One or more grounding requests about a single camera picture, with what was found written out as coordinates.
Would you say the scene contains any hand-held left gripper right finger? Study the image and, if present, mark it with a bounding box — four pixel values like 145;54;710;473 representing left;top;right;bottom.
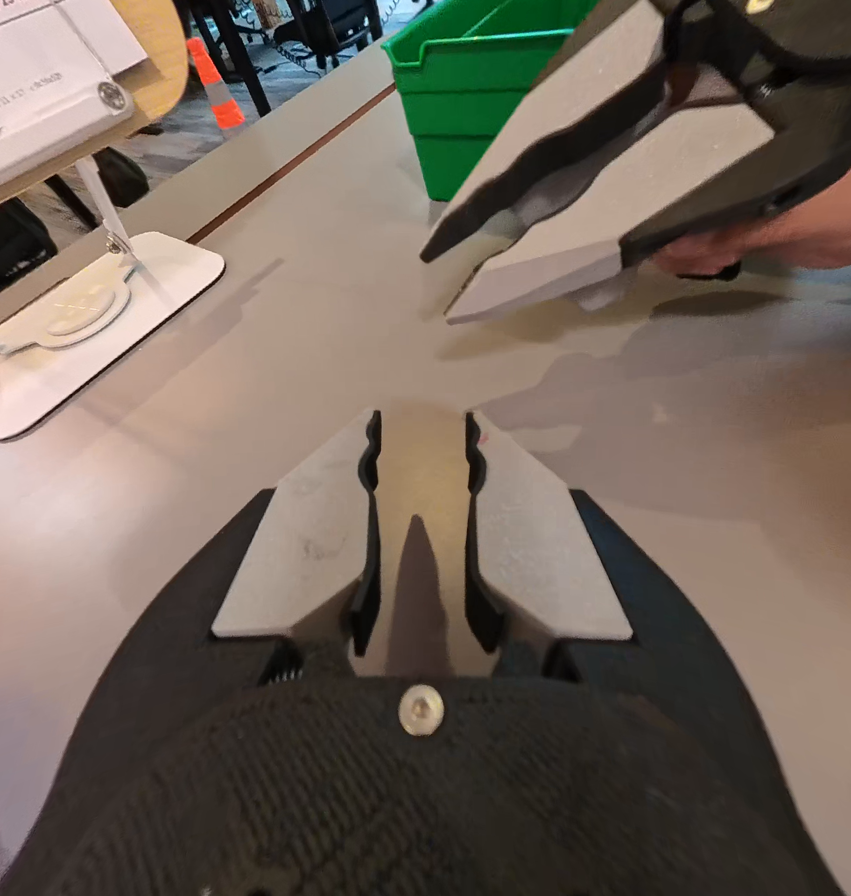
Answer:
464;410;636;655

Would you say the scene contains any printed instruction sheet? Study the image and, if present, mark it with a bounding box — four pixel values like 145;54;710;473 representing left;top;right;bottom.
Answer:
0;0;149;190

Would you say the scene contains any orange traffic cone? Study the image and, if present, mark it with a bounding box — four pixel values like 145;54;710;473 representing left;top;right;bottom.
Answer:
186;36;246;132

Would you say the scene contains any person's right hand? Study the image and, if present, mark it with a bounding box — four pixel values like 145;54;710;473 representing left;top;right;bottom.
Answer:
651;149;851;279

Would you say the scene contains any white stand base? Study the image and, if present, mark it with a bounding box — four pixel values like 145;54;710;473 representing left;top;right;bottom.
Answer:
0;157;226;442

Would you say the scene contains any dark bag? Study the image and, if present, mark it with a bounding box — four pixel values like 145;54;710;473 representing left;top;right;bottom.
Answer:
0;198;58;303

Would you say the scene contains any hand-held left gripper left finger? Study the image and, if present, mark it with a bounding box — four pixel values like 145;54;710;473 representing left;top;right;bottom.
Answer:
210;409;384;659

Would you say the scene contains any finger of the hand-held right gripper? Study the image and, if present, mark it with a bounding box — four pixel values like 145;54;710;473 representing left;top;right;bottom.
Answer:
445;69;778;326
420;0;675;265

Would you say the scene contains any green plastic bin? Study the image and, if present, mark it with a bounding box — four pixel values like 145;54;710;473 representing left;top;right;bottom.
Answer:
382;0;601;203

